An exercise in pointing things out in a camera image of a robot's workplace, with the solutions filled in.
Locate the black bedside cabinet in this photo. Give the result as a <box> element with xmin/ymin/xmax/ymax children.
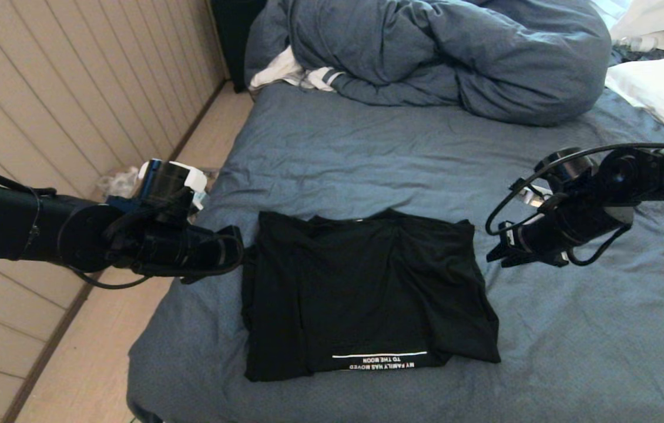
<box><xmin>212</xmin><ymin>0</ymin><xmax>268</xmax><ymax>93</ymax></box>

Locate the black t-shirt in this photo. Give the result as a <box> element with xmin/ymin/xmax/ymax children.
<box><xmin>241</xmin><ymin>210</ymin><xmax>501</xmax><ymax>382</ymax></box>

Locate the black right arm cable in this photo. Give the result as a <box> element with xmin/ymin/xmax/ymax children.
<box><xmin>485</xmin><ymin>142</ymin><xmax>664</xmax><ymax>268</ymax></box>

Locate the white plastic bin bag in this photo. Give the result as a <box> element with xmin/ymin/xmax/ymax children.
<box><xmin>97</xmin><ymin>167</ymin><xmax>142</xmax><ymax>199</ymax></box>

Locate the dark patterned cloth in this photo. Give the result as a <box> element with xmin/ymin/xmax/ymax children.
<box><xmin>611</xmin><ymin>47</ymin><xmax>664</xmax><ymax>65</ymax></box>

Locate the white pillow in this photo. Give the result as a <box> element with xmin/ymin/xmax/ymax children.
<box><xmin>604</xmin><ymin>55</ymin><xmax>664</xmax><ymax>142</ymax></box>

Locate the blue bed sheet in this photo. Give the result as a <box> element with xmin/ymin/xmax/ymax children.
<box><xmin>126</xmin><ymin>81</ymin><xmax>664</xmax><ymax>423</ymax></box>

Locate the white striped garment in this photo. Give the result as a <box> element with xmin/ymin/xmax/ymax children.
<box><xmin>250</xmin><ymin>47</ymin><xmax>344</xmax><ymax>93</ymax></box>

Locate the crumpled blue duvet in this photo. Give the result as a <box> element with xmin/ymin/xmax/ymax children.
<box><xmin>244</xmin><ymin>0</ymin><xmax>612</xmax><ymax>127</ymax></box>

